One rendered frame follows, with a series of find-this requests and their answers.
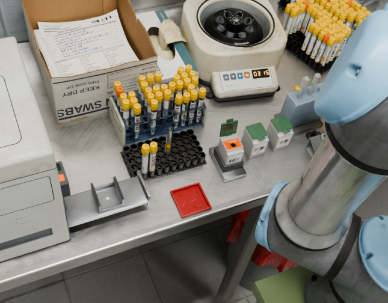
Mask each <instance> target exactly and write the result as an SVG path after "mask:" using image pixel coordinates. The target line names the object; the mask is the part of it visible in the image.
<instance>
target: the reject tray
mask: <svg viewBox="0 0 388 303"><path fill-rule="evenodd" d="M170 194H171V196H172V198H173V200H174V202H175V205H176V207H177V209H178V211H179V213H180V215H181V217H182V219H183V218H186V217H189V216H193V215H196V214H198V213H202V212H205V211H207V210H211V209H212V206H211V205H210V203H209V201H208V199H207V197H206V195H205V193H204V191H203V189H202V187H201V185H200V183H199V182H198V183H194V184H192V185H188V186H184V187H182V188H178V189H175V190H172V191H170Z"/></svg>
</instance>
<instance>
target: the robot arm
mask: <svg viewBox="0 0 388 303"><path fill-rule="evenodd" d="M314 109H315V112H316V114H317V115H318V116H320V117H322V119H323V121H324V128H325V133H326V135H325V137H324V139H323V140H322V142H321V143H320V145H319V147H318V149H317V150H316V152H315V154H314V155H313V157H312V159H311V160H310V162H309V164H308V166H307V167H306V169H305V170H304V173H303V174H302V176H301V177H300V179H297V180H294V181H293V182H285V181H283V180H280V181H278V182H277V183H276V184H275V185H274V186H273V188H272V190H271V192H270V193H269V196H268V198H267V199H266V202H265V204H264V207H263V209H262V211H261V214H260V217H259V220H258V222H257V226H256V230H255V239H256V241H257V243H258V244H260V245H262V246H264V247H265V248H267V250H268V251H270V252H272V253H277V254H279V255H281V256H283V257H285V258H287V259H289V260H291V261H293V262H295V263H297V264H299V265H301V266H303V267H305V268H307V269H309V270H311V271H313V272H312V273H311V274H310V275H309V277H308V279H307V281H306V283H305V286H304V303H388V216H386V215H381V216H379V217H377V216H375V217H372V218H369V219H367V220H366V219H364V218H361V217H359V216H357V215H355V214H353V211H355V210H356V208H358V207H359V205H361V204H362V202H364V201H365V199H367V198H368V196H369V195H370V194H371V193H372V192H373V191H374V190H375V189H376V188H377V187H378V186H379V185H380V184H381V183H382V182H383V181H384V180H385V179H386V178H387V177H388V3H387V4H386V5H385V7H384V8H383V10H378V11H375V12H373V13H371V14H370V15H369V16H367V17H366V18H365V19H364V20H363V21H362V22H361V24H360V25H359V26H358V27H357V28H356V30H355V31H354V32H353V34H352V35H351V37H350V38H349V40H348V41H347V43H346V44H345V46H344V47H343V49H342V51H341V53H340V54H339V56H338V57H337V58H336V60H335V62H334V64H333V65H332V67H331V69H330V71H329V73H328V74H327V76H326V78H325V80H324V82H323V84H322V86H321V88H320V90H319V92H318V95H317V97H316V100H315V104H314Z"/></svg>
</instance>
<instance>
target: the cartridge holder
mask: <svg viewBox="0 0 388 303"><path fill-rule="evenodd" d="M217 148H218V146H215V147H211V148H209V153H210V155H211V157H212V159H213V161H214V163H215V165H216V167H217V169H218V171H219V173H220V175H221V177H222V179H223V181H224V182H227V181H230V180H234V179H238V178H241V177H245V176H246V174H247V173H246V171H245V169H244V167H243V164H244V160H243V159H242V161H239V162H235V163H232V164H228V165H225V164H224V162H223V160H222V158H221V156H220V154H219V152H218V150H217Z"/></svg>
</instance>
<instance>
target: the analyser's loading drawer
mask: <svg viewBox="0 0 388 303"><path fill-rule="evenodd" d="M90 185H91V190H88V191H84V192H80V193H77V194H73V195H69V196H67V197H64V201H65V203H66V206H67V211H66V214H67V220H68V225H69V227H73V226H76V225H79V224H83V223H85V222H88V221H92V220H95V219H99V218H102V217H104V216H108V215H112V214H114V213H118V212H121V211H124V210H128V209H131V208H134V207H137V206H141V205H144V204H147V206H150V201H151V194H150V192H149V190H148V187H147V185H146V183H145V181H144V178H143V176H142V174H141V171H140V170H138V171H137V176H136V177H132V178H130V179H126V180H122V181H119V182H118V181H117V179H116V177H115V176H114V177H113V182H112V183H108V184H105V185H101V186H97V187H94V186H93V184H92V183H90ZM106 197H109V200H108V201H107V200H106Z"/></svg>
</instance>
